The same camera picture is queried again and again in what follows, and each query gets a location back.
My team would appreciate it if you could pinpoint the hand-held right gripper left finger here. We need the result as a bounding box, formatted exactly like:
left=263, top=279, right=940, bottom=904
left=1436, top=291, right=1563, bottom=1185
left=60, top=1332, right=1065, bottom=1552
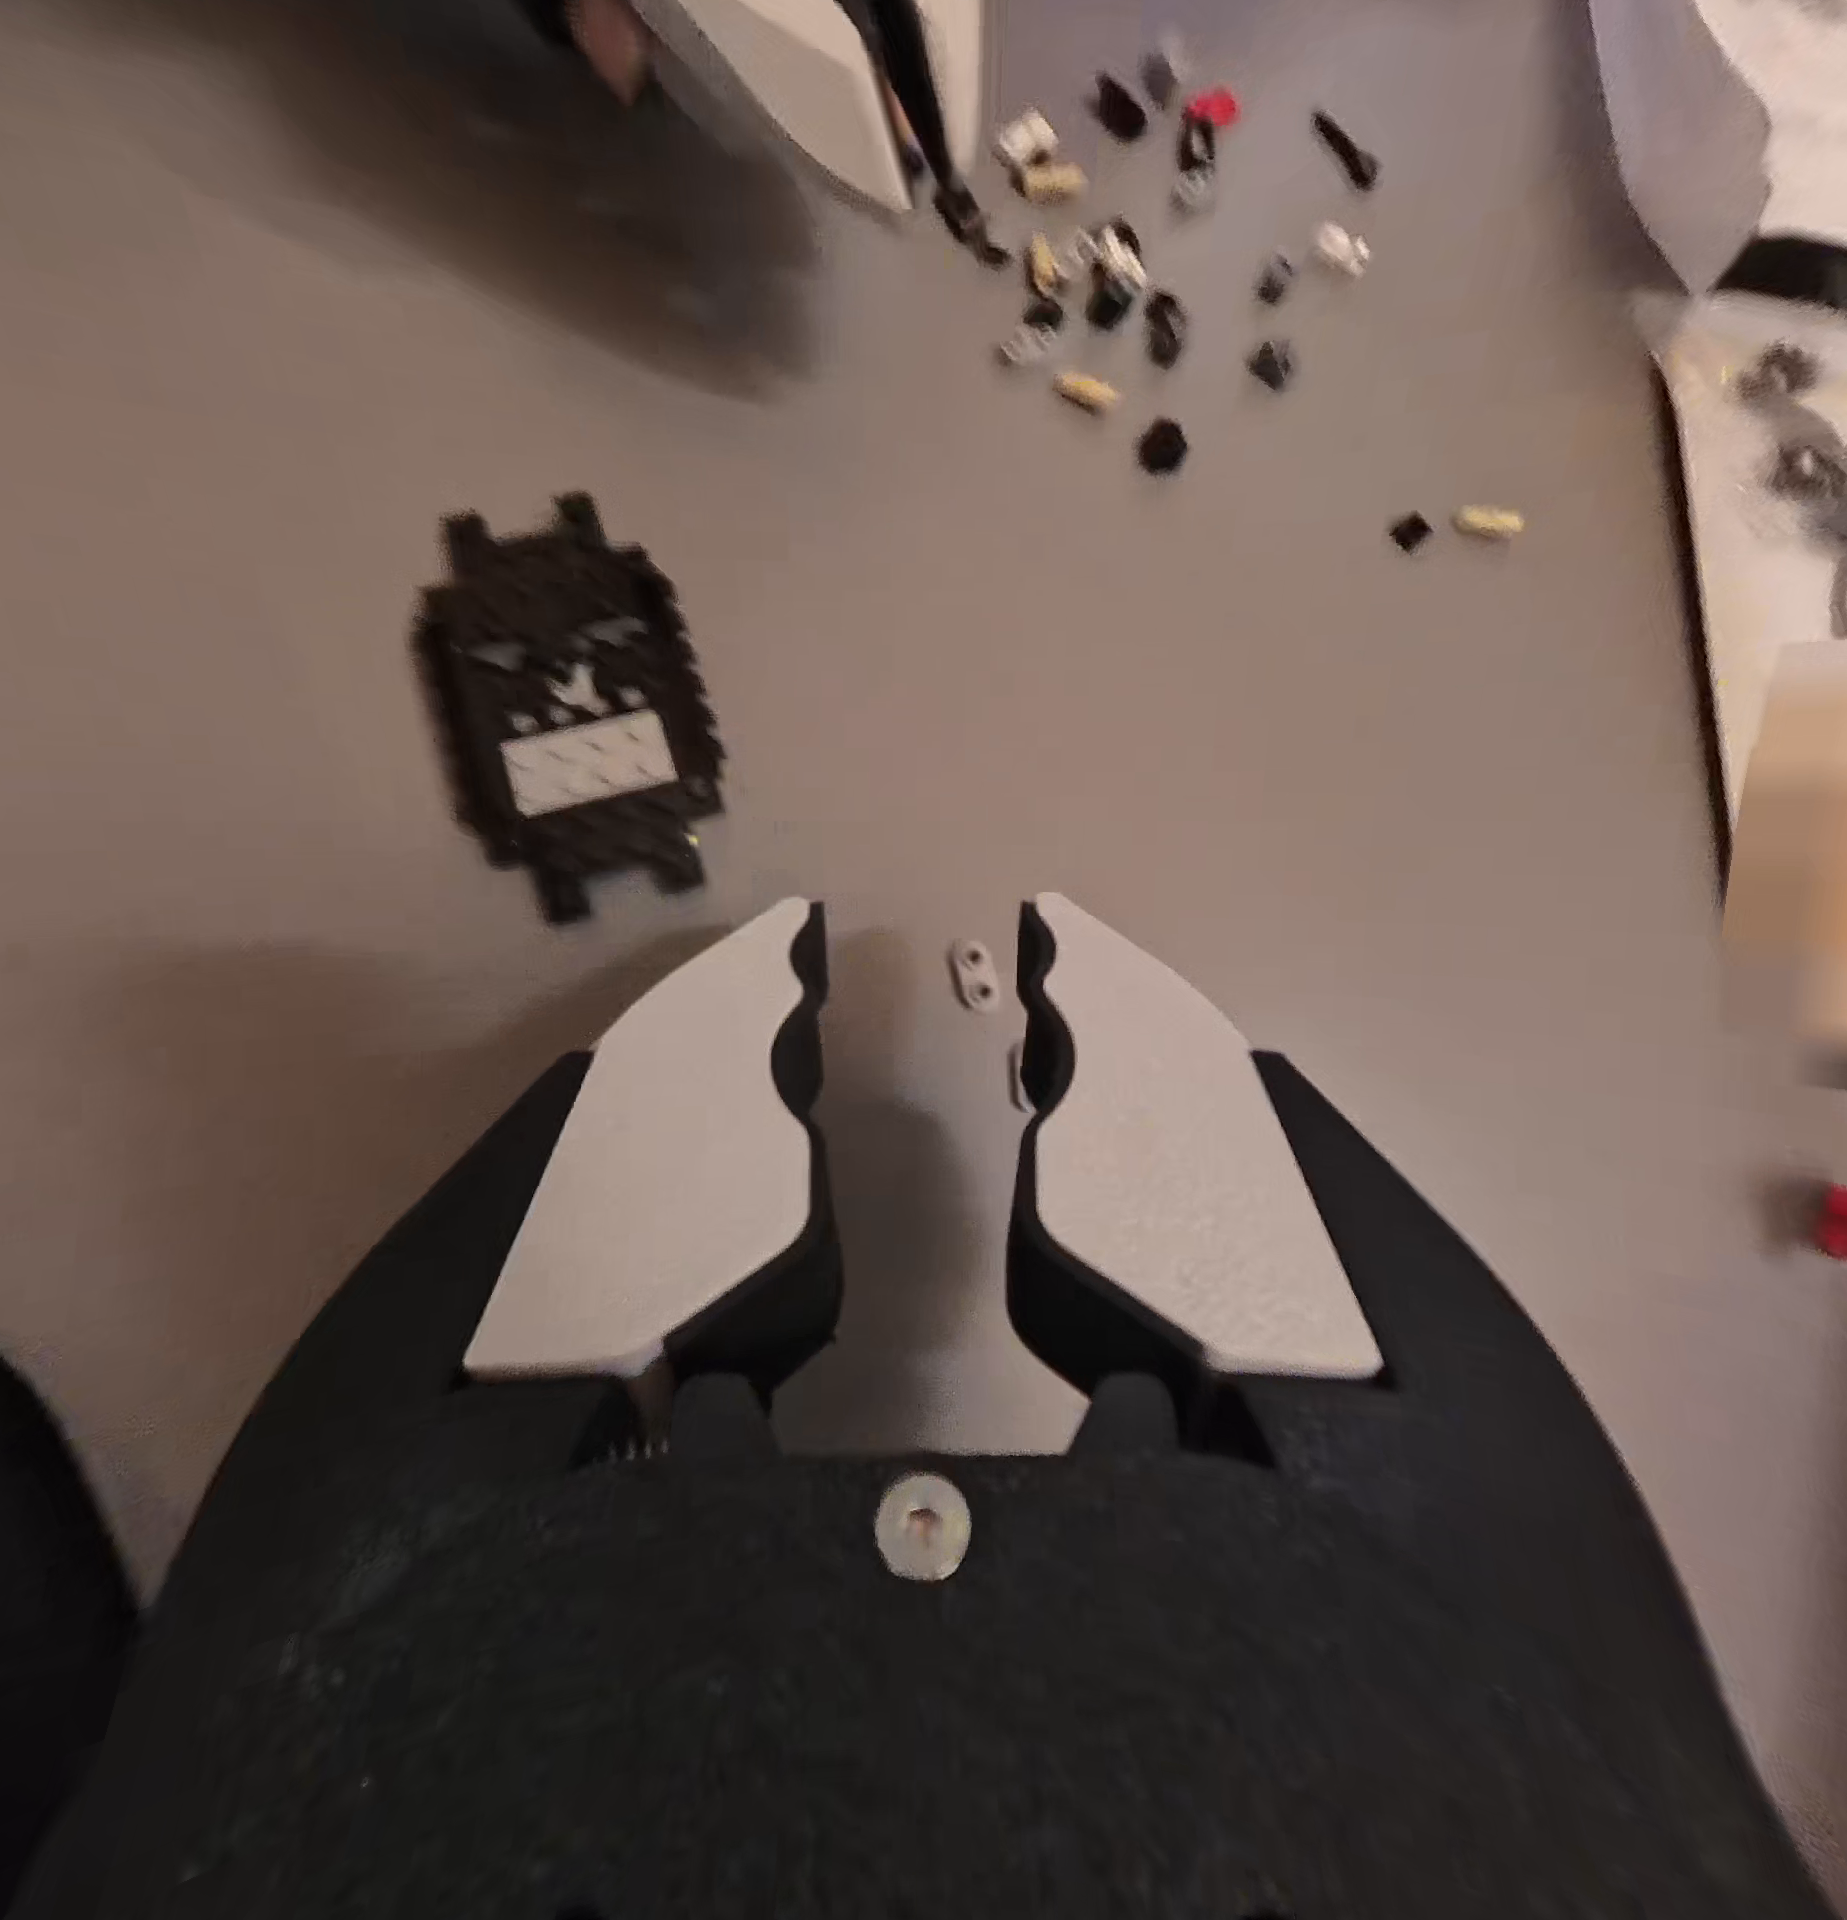
left=463, top=897, right=839, bottom=1382

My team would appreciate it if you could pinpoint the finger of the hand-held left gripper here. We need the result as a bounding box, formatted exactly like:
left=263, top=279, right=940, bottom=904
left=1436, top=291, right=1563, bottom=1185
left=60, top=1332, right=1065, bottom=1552
left=631, top=0, right=919, bottom=215
left=859, top=0, right=1004, bottom=254

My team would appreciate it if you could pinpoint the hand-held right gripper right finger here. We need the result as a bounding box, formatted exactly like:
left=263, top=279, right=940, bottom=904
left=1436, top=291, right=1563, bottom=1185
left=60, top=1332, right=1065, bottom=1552
left=1007, top=892, right=1385, bottom=1382

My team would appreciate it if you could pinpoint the black toy brick car chassis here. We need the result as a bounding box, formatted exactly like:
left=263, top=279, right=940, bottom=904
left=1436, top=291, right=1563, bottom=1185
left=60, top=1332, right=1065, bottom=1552
left=409, top=492, right=734, bottom=926

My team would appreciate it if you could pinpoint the grey desk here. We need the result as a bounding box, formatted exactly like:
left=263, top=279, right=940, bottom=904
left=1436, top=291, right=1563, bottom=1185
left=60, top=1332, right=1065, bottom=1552
left=0, top=0, right=1847, bottom=1920

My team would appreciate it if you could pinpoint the person's left hand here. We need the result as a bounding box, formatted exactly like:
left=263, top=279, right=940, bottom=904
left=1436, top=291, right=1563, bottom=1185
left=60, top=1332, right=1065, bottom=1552
left=568, top=0, right=658, bottom=107

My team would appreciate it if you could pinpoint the pile of loose toy bricks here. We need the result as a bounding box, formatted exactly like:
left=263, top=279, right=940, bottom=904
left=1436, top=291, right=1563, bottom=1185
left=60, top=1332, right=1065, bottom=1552
left=991, top=30, right=1379, bottom=482

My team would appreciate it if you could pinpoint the white paper bag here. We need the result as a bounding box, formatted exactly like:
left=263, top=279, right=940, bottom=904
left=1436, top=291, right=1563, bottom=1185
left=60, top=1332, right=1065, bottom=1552
left=1588, top=0, right=1847, bottom=298

